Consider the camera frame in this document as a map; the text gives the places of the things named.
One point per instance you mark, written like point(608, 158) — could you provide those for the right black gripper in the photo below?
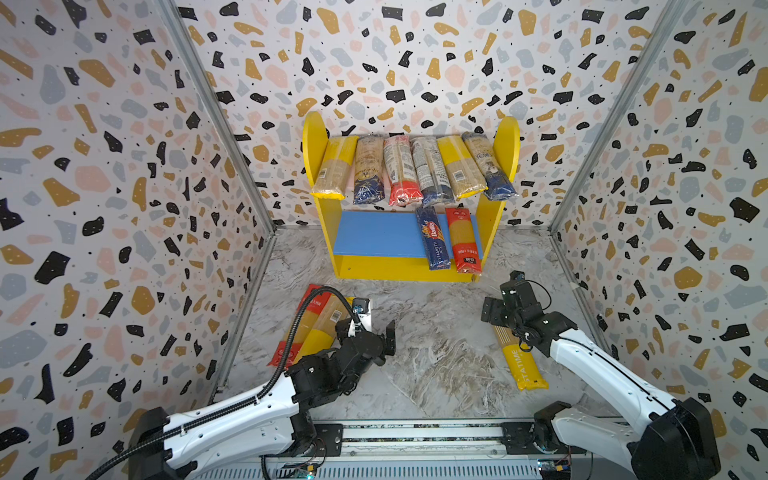
point(501, 306)

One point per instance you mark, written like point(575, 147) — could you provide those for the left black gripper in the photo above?
point(390, 347)

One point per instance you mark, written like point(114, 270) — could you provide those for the clear yellow spaghetti bag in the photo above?
point(323, 332)

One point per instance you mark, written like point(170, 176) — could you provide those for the red top spaghetti bag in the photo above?
point(306, 324)

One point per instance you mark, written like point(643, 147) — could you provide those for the yellow Statime spaghetti bag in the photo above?
point(521, 363)

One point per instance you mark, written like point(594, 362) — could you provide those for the blue Barilla spaghetti box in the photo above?
point(433, 239)

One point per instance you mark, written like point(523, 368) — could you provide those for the yellow navy spaghetti bag figure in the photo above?
point(499, 187)

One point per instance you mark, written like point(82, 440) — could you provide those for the yellow top spaghetti bag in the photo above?
point(463, 173)
point(331, 180)

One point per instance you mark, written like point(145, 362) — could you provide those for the white label spaghetti bag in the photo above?
point(432, 177)

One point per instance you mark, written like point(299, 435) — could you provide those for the red ends clear spaghetti bag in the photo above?
point(404, 184)

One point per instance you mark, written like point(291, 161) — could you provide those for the dark blue spaghetti bag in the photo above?
point(368, 175)

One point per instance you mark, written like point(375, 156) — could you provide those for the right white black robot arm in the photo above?
point(660, 437)

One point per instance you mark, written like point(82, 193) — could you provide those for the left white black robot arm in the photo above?
point(186, 445)

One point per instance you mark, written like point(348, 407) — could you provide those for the yellow shelf pink blue boards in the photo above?
point(384, 246)

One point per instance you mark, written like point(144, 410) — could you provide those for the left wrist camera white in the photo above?
point(362, 309)

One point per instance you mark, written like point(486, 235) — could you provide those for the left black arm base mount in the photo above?
point(326, 438)

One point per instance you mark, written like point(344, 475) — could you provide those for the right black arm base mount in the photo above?
point(517, 437)

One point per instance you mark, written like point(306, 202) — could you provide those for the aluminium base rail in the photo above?
point(411, 449)

